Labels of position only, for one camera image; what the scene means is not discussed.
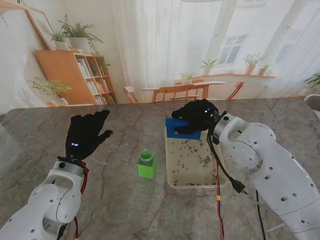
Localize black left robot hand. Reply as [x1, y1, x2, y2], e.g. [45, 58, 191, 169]
[56, 109, 115, 163]

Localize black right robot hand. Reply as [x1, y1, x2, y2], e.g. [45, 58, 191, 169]
[170, 98, 221, 136]

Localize blue plastic scraper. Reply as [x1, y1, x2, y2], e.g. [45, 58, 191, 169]
[165, 117, 202, 141]

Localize green square glass jar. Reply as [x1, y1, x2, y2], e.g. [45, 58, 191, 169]
[136, 148, 158, 179]

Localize scattered green beans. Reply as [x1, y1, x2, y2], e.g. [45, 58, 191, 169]
[171, 139, 218, 187]

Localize translucent plastic baking tray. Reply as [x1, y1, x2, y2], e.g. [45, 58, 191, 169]
[164, 124, 230, 189]

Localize white wooden dining table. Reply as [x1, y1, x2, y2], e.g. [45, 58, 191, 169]
[139, 80, 226, 103]

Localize wooden slat back chair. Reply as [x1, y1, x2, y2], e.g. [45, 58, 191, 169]
[151, 84, 196, 103]

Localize small table plant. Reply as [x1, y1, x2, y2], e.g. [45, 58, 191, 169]
[178, 72, 195, 85]

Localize broad leaf windowsill plant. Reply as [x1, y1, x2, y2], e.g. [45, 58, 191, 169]
[200, 59, 218, 76]

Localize leafy potted plant beside bookshelf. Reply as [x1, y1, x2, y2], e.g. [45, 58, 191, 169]
[27, 77, 73, 107]

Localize wooden bookshelf with books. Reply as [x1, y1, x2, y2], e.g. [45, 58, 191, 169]
[34, 49, 118, 106]

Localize white seat wooden chair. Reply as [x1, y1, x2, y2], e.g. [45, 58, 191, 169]
[123, 86, 140, 104]

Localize tall windowsill plant orange pot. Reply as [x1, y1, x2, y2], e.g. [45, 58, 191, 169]
[242, 52, 266, 75]

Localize small windowsill plant orange pot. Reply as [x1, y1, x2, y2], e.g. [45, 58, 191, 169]
[258, 63, 272, 77]

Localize large potted plant white pot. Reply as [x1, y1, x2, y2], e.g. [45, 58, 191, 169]
[57, 13, 105, 55]

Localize small potted plant white pot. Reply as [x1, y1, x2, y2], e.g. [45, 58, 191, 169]
[49, 31, 71, 51]

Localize red black left arm cable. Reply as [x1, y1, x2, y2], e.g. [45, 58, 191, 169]
[56, 161, 90, 240]

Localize red black arm cable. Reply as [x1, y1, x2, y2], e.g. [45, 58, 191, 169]
[56, 161, 90, 240]
[206, 129, 267, 240]

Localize red black right arm cable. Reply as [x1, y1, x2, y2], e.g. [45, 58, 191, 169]
[206, 129, 267, 240]

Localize wooden picture frame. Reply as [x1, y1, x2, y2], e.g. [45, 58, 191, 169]
[26, 8, 58, 51]

